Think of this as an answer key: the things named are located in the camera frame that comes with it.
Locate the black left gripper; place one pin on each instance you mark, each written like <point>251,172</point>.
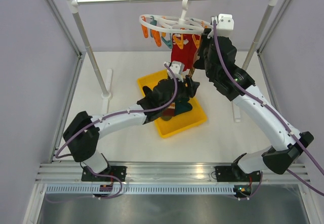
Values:
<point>190,90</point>

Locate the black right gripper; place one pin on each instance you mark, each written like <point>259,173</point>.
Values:
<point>204,41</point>

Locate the dark teal sock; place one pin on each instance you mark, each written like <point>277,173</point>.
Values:
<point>182,105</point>

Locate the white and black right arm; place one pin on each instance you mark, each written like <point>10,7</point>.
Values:
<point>287,142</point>

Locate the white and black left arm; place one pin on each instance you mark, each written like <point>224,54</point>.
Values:
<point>85,131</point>

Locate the white round clip hanger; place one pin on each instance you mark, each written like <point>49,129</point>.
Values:
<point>161,28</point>

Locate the striped beige maroon sock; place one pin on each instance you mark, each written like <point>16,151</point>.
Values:
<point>192,69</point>

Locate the red sock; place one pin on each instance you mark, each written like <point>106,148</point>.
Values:
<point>184,49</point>

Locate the yellow plastic tray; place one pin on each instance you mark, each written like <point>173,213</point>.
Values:
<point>181,122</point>

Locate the silver clothes rack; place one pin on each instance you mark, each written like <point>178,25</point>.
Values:
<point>74,5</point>

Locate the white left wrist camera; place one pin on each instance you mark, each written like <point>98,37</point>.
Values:
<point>174,70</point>

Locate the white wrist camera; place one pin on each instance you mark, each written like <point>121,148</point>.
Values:
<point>174,70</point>
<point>224,24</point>

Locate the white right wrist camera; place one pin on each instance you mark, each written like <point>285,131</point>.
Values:
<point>224,24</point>

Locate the aluminium table edge rail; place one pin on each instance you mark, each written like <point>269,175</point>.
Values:
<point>69,172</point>

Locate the white slotted cable duct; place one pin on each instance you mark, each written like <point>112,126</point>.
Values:
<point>141,189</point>

